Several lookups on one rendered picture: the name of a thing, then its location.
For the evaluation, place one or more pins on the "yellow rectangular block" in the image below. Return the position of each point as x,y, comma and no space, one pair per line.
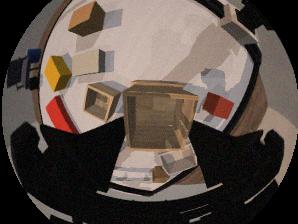
57,73

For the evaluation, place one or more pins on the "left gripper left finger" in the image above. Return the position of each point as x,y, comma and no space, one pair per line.
94,151

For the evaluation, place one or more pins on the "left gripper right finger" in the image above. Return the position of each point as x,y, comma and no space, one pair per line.
216,151

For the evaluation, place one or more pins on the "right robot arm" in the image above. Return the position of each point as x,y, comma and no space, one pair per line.
74,219

